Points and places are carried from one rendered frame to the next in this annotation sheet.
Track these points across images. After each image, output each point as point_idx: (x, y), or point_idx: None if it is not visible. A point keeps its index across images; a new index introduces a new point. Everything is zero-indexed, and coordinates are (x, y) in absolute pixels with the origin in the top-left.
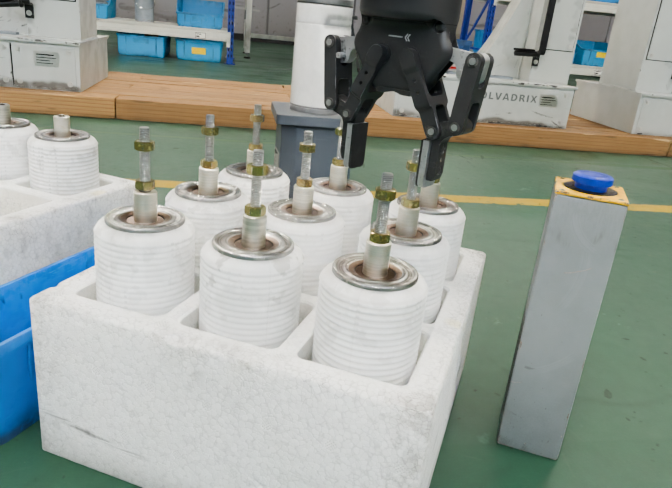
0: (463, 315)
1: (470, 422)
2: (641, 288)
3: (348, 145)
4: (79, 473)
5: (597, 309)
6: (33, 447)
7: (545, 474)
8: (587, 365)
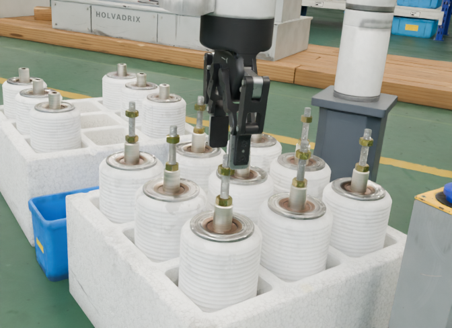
0: (324, 285)
1: None
2: None
3: (209, 131)
4: (76, 312)
5: (446, 316)
6: (66, 288)
7: None
8: None
